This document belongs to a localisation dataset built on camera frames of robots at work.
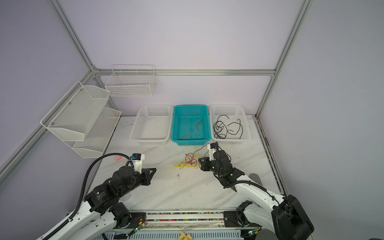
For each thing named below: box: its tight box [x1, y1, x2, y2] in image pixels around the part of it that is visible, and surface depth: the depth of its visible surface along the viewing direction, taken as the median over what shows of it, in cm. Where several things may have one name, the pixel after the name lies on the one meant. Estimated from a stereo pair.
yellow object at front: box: [177, 230, 193, 240], surface depth 69 cm
